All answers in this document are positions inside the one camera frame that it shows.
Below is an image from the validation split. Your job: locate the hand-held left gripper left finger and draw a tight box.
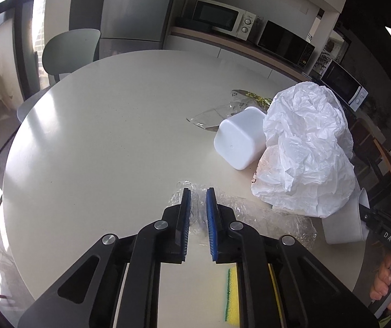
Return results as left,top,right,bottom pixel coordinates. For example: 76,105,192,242
18,188,192,328

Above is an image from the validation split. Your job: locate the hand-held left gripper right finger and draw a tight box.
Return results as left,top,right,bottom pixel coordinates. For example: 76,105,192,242
205,187,382,328

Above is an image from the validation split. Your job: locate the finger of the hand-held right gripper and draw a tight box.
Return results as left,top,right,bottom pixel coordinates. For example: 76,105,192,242
357,202,379,224

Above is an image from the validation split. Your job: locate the white paper cup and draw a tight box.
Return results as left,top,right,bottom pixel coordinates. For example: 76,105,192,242
321,188,370,245

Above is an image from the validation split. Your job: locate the clear plastic wrap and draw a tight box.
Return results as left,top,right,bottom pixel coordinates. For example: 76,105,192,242
176,180,317,248

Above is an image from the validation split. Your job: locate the white plastic bag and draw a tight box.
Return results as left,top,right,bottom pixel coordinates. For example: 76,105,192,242
251,81,357,219

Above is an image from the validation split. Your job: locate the white square plastic container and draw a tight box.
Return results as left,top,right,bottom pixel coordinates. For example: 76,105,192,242
213,107,267,171

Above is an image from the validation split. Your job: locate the wooden dining table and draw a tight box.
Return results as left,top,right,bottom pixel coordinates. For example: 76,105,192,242
351,118,391,209

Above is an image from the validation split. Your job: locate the yellow and green sponge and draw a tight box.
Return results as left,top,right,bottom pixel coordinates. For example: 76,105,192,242
224,267,284,327

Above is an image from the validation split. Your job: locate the clear wrapper with yellow print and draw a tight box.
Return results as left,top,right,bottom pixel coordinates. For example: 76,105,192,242
186,89,273,134

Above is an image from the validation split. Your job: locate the white microwave with black door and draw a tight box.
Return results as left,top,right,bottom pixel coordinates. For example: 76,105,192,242
320,60,369,112

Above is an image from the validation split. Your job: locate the white kitchen counter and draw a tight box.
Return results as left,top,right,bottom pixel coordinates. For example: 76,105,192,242
166,25,319,83

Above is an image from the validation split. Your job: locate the grey-green chair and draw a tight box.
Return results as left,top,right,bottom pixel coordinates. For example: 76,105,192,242
17,87,50,124
42,29,101,84

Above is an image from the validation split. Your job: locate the cream microwave with knobs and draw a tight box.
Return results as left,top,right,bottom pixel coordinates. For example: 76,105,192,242
191,0,257,40

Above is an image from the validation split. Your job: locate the grey refrigerator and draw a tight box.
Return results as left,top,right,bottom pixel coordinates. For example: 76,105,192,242
98,0,182,55

